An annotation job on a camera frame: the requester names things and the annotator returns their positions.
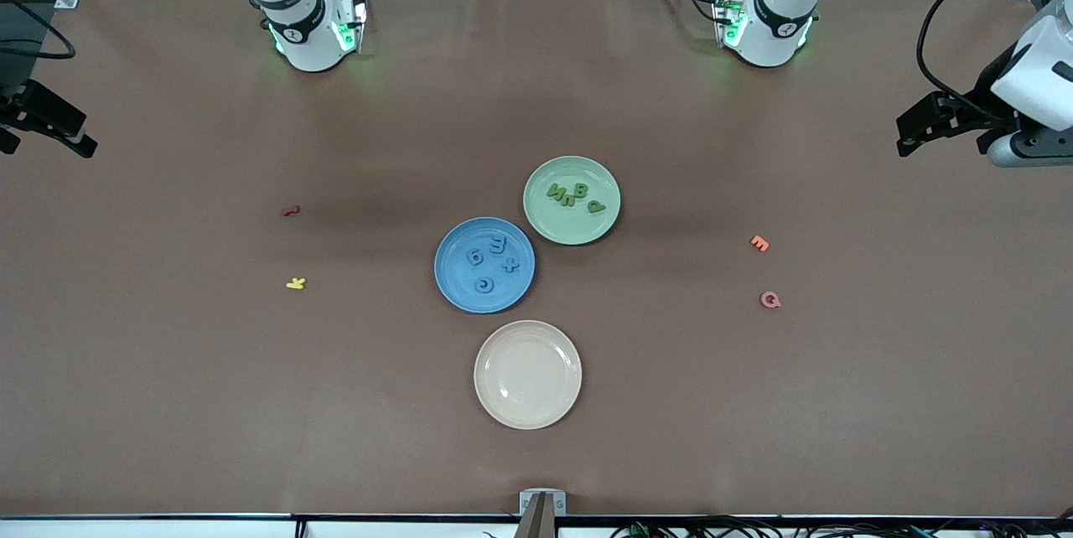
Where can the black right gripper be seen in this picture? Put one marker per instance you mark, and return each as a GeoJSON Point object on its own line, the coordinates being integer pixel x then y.
{"type": "Point", "coordinates": [18, 102]}

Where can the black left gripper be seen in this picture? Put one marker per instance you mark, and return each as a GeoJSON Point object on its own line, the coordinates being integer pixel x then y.
{"type": "Point", "coordinates": [977, 105]}

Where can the green foam letter P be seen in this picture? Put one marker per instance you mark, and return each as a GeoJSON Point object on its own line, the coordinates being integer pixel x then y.
{"type": "Point", "coordinates": [597, 208]}

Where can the green foam letter N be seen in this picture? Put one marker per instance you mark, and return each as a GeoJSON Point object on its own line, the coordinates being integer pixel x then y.
{"type": "Point", "coordinates": [553, 191]}

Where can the blue foam digit 6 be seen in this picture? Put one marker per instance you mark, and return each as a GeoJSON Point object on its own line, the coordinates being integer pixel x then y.
{"type": "Point", "coordinates": [472, 257]}

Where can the blue foam letter X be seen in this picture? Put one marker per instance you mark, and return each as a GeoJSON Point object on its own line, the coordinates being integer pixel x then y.
{"type": "Point", "coordinates": [510, 266]}

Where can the blue foam letter C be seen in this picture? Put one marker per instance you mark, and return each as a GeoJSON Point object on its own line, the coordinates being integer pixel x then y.
{"type": "Point", "coordinates": [479, 286]}

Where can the blue foam letter E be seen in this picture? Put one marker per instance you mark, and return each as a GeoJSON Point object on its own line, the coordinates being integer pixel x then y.
{"type": "Point", "coordinates": [499, 246]}

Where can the right arm base connector block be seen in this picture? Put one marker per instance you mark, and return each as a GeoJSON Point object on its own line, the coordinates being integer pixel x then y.
{"type": "Point", "coordinates": [350, 27]}

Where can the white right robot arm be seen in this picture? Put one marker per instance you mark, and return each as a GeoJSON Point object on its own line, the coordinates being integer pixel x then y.
{"type": "Point", "coordinates": [302, 27]}

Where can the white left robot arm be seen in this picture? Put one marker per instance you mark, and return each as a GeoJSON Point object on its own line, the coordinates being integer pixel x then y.
{"type": "Point", "coordinates": [780, 27]}

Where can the left arm base connector block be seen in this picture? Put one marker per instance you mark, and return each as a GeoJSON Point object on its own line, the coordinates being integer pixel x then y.
{"type": "Point", "coordinates": [728, 18]}

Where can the orange foam letter E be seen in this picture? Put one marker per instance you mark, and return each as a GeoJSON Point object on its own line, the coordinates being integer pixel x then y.
{"type": "Point", "coordinates": [761, 245]}

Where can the pink foam letter Q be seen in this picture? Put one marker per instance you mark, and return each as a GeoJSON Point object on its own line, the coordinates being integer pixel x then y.
{"type": "Point", "coordinates": [764, 300]}

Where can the yellow foam letter K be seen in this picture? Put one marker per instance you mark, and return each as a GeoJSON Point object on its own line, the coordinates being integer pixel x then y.
{"type": "Point", "coordinates": [295, 283]}

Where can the brown table cover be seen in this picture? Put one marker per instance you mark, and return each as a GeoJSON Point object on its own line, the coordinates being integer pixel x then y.
{"type": "Point", "coordinates": [168, 404]}

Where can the green round plate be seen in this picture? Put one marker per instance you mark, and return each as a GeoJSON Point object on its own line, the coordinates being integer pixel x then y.
{"type": "Point", "coordinates": [562, 224]}

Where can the blue round plate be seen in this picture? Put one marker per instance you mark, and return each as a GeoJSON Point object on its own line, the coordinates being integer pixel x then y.
{"type": "Point", "coordinates": [457, 287]}

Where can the beige round plate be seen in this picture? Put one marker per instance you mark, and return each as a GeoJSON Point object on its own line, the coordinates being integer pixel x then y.
{"type": "Point", "coordinates": [527, 375]}

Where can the white table edge rail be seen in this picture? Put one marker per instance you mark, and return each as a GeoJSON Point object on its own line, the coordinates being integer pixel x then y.
{"type": "Point", "coordinates": [168, 530]}

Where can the brown tapered mount bar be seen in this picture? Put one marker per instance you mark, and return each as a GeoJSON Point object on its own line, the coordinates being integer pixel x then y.
{"type": "Point", "coordinates": [541, 521]}

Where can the silver metal bracket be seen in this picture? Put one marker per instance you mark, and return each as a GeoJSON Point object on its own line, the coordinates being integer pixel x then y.
{"type": "Point", "coordinates": [526, 504]}

